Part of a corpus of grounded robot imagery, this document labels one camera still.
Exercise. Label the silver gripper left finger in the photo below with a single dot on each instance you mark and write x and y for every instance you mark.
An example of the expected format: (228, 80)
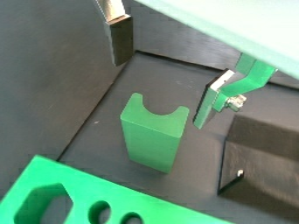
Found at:
(119, 29)

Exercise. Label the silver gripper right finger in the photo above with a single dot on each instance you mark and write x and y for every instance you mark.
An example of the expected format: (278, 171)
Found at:
(225, 91)

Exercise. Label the green arch block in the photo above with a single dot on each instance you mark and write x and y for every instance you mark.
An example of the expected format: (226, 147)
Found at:
(153, 135)

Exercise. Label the dark curved fixture block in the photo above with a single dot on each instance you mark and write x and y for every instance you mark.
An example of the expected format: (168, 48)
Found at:
(260, 168)

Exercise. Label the green shape-sorter board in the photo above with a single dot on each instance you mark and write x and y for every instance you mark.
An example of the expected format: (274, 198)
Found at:
(47, 180)

